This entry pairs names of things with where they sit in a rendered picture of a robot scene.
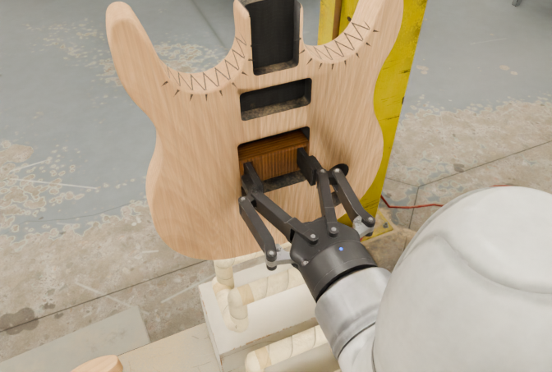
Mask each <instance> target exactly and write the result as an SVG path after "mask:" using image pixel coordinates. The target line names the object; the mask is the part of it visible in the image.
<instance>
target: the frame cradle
mask: <svg viewBox="0 0 552 372"><path fill-rule="evenodd" d="M212 288H213V290H214V294H215V297H216V300H217V302H218V307H219V309H220V312H221V315H222V317H223V322H224V323H225V326H226V327H227V329H229V330H232V331H235V330H238V329H239V327H238V326H237V325H235V324H234V323H233V322H232V321H231V319H230V314H229V309H228V293H229V292H230V291H231V290H232V289H231V288H230V286H228V285H223V284H220V283H219V282H218V281H217V278H216V277H214V279H213V281H212Z"/></svg>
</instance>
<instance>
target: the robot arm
mask: <svg viewBox="0 0 552 372"><path fill-rule="evenodd" d="M297 165H298V167H299V168H300V169H301V171H302V173H303V175H304V176H305V178H306V180H307V181H308V182H309V184H310V186H314V185H316V182H317V187H316V189H318V195H319V200H320V210H321V215H322V217H320V218H317V219H316V220H314V221H312V222H305V223H302V222H301V221H299V220H298V219H297V218H295V217H294V218H292V217H291V216H290V215H289V214H287V213H286V212H285V211H284V210H283V209H281V208H280V207H279V206H278V205H276V204H275V203H274V202H273V201H272V200H271V199H270V198H269V197H268V196H266V195H265V194H264V184H263V183H262V181H261V180H260V178H259V176H258V174H257V172H256V171H255V169H254V167H253V165H252V164H251V162H247V163H243V167H244V175H243V176H241V183H242V187H243V189H244V191H245V192H246V194H247V196H241V197H239V198H238V205H239V214H240V215H241V217H242V219H243V220H244V222H245V223H246V225H247V226H248V228H249V230H250V231H251V234H252V235H253V237H254V238H255V240H256V241H257V243H258V245H259V246H260V248H261V250H262V251H263V252H264V257H265V263H266V268H267V269H268V270H269V271H274V270H275V269H276V268H277V265H281V264H291V265H292V266H293V267H294V268H296V269H297V270H298V271H299V272H300V273H301V275H302V277H303V279H304V281H305V283H306V285H307V287H308V289H309V291H310V293H311V295H312V296H313V298H314V300H315V303H316V306H315V317H316V319H317V321H318V323H319V325H320V327H321V329H322V331H323V333H324V335H325V337H326V339H327V341H328V343H329V345H330V347H331V349H332V353H333V356H334V358H335V359H336V360H337V361H338V363H339V366H340V368H341V371H342V372H552V195H551V194H549V193H547V192H544V191H539V190H536V189H532V188H527V187H521V186H492V187H485V188H480V189H476V190H473V191H469V192H467V193H465V194H462V195H460V196H459V197H457V198H455V199H453V200H451V201H449V202H448V203H447V204H445V205H444V206H443V207H441V208H440V209H438V210H437V211H436V212H435V213H434V214H432V215H431V216H430V217H429V218H428V219H427V220H426V221H425V223H424V224H423V225H422V226H421V228H420V229H419V230H418V231H417V233H416V235H415V236H414V237H413V238H412V240H411V241H410V243H409V244H408V246H407V248H406V249H405V251H404V252H403V253H402V255H401V256H400V258H399V260H398V262H397V263H396V265H395V267H394V269H393V272H392V273H390V272H389V271H388V270H387V269H384V268H379V267H378V266H377V264H376V263H375V261H374V260H373V259H372V257H371V256H370V254H369V252H368V251H367V249H366V248H365V247H364V246H363V245H362V244H361V242H360V238H362V237H363V236H366V237H371V236H372V235H373V231H374V227H375V218H374V217H373V216H372V215H370V214H369V213H368V212H367V211H366V210H364V208H363V207H362V205H361V203H360V201H359V199H358V198H357V196H356V194H355V192H354V191H353V189H352V188H351V186H350V184H349V182H348V181H347V178H346V177H345V176H344V174H343V172H342V170H341V169H340V168H334V169H333V171H327V170H326V169H324V168H322V166H321V165H320V163H319V161H318V160H317V158H316V157H315V156H313V155H311V156H308V154H307V153H306V151H305V150H304V149H303V147H301V148H298V149H297ZM329 185H332V187H333V189H334V191H335V192H336V194H337V196H338V198H339V200H340V202H341V203H342V205H343V207H344V209H345V211H346V213H347V215H348V217H349V218H350V220H351V222H352V227H353V228H352V227H349V226H347V225H345V224H343V223H340V222H338V221H337V217H336V213H335V208H334V204H333V200H332V196H331V190H330V186H329ZM256 211H257V212H258V213H260V214H261V215H262V216H263V217H264V218H265V219H267V220H268V221H269V222H270V223H271V224H272V225H274V226H275V227H276V228H277V229H278V230H279V231H280V232H281V233H282V234H283V235H284V236H285V237H286V239H287V241H288V242H290V243H291V244H292V245H291V249H290V252H286V251H285V250H283V248H282V247H281V246H280V245H279V244H275V241H274V238H273V236H272V235H271V233H270V232H269V230H268V228H267V227H266V226H265V224H264V222H263V221H262V219H261V218H260V216H259V214H258V213H257V212H256Z"/></svg>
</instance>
